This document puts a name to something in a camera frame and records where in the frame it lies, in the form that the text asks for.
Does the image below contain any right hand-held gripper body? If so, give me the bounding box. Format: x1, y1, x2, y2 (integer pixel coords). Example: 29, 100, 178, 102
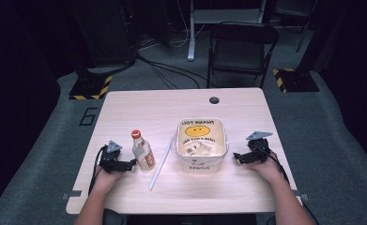
245, 130, 274, 164

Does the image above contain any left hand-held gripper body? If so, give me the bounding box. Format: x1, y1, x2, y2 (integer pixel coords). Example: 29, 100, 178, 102
99, 140, 125, 174

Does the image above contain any clear bottle with red cap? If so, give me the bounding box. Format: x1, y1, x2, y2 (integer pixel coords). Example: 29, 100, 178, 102
130, 128, 157, 172

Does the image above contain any white straw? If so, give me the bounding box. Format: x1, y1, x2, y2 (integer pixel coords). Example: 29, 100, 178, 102
148, 137, 176, 191

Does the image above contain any white bin with smiley face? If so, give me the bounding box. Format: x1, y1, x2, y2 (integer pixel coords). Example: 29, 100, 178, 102
174, 117, 230, 174

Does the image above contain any person's left hand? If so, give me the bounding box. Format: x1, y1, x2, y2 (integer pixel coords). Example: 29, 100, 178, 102
90, 164, 128, 195

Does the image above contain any person's right hand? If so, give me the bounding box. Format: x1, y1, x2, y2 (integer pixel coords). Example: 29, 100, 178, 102
245, 151, 287, 186

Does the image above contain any black folding chair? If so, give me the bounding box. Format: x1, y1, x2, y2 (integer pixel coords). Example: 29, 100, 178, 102
206, 21, 281, 90

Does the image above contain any black cabinet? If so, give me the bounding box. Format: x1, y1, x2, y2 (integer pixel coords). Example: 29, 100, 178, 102
68, 0, 139, 69

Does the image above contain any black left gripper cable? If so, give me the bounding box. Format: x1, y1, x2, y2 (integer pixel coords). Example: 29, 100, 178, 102
87, 144, 109, 195

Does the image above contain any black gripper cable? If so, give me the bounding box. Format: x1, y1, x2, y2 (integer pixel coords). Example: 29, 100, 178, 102
87, 144, 109, 195
255, 143, 320, 225

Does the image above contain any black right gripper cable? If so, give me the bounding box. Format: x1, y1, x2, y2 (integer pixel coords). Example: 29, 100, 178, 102
255, 143, 320, 225

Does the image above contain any black yellow striped base plate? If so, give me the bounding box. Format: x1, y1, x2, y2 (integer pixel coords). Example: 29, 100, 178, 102
271, 67, 321, 94
69, 69, 115, 101

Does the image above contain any black floor cable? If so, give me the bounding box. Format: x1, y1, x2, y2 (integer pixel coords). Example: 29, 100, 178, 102
136, 53, 218, 90

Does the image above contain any white desk frame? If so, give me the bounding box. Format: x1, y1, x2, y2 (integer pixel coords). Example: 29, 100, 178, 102
187, 0, 268, 62

